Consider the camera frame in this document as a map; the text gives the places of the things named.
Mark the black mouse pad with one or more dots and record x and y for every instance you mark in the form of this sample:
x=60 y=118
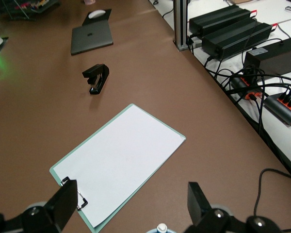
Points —
x=106 y=14

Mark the mint green clipboard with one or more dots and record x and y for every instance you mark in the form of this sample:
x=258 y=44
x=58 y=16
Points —
x=55 y=174

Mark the grey laptop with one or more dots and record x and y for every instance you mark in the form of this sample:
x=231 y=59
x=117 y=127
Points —
x=92 y=41

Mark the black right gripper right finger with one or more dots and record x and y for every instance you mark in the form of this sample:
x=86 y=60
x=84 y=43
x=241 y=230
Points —
x=198 y=208

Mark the black box with white label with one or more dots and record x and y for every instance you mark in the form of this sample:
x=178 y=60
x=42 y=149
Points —
x=276 y=58

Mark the blue marker with white cap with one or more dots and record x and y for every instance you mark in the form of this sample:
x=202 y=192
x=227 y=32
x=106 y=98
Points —
x=162 y=228

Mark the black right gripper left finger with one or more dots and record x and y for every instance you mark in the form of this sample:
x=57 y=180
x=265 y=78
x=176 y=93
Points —
x=63 y=204

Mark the aluminium profile post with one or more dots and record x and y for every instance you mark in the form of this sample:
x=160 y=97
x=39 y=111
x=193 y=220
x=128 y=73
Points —
x=181 y=24

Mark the light blue mesh pen cup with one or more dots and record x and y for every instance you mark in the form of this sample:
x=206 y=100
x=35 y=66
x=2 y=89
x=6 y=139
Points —
x=151 y=231

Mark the black stapler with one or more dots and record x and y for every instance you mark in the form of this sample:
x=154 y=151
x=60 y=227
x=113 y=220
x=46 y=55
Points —
x=98 y=80

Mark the dark power strip orange sockets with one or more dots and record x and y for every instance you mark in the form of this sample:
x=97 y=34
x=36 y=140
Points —
x=236 y=83

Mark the black ribbed power supply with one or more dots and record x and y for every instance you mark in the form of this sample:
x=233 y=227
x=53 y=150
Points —
x=237 y=38
x=218 y=18

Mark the pink translucent pen cup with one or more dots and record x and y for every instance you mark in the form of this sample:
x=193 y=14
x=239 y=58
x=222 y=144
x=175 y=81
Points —
x=90 y=2

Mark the white computer mouse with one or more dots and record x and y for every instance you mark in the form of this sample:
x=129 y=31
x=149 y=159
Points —
x=96 y=14

